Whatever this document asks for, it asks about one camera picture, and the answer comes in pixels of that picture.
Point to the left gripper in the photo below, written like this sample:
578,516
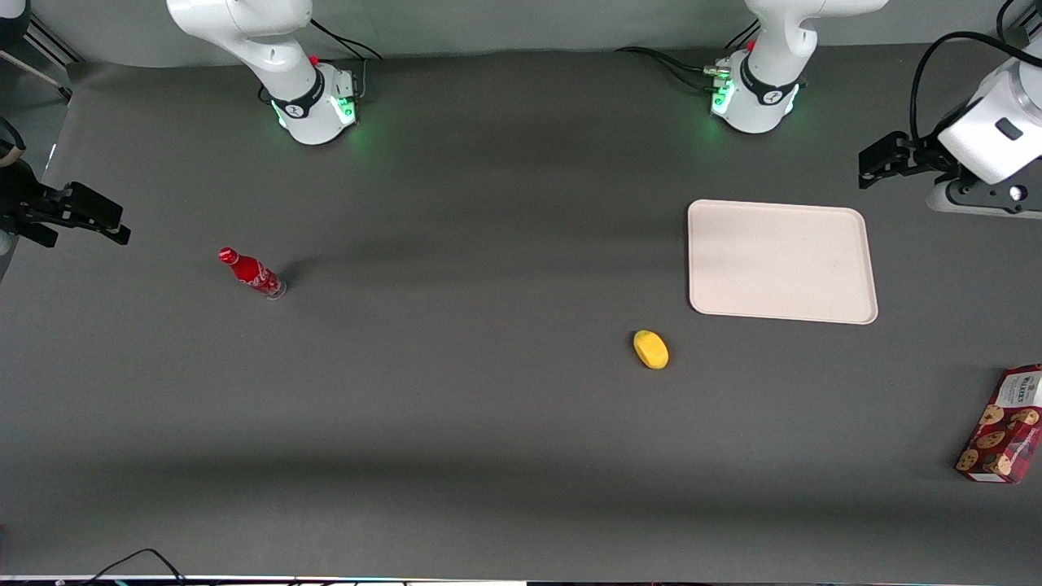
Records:
925,155

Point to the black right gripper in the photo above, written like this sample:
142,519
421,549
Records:
18,198

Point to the red cookie box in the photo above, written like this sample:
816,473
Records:
1005,427

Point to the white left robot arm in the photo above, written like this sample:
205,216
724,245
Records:
761,98

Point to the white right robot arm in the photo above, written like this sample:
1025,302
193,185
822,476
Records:
269,41

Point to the beige plastic tray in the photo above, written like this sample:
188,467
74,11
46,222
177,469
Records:
781,260

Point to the red cola bottle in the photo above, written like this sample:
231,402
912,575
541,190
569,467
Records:
251,273

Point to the yellow mango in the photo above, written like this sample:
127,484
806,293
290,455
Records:
651,350

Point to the dark grey table cover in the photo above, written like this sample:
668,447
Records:
488,456

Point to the black metal stand frame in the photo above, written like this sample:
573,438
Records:
49,50

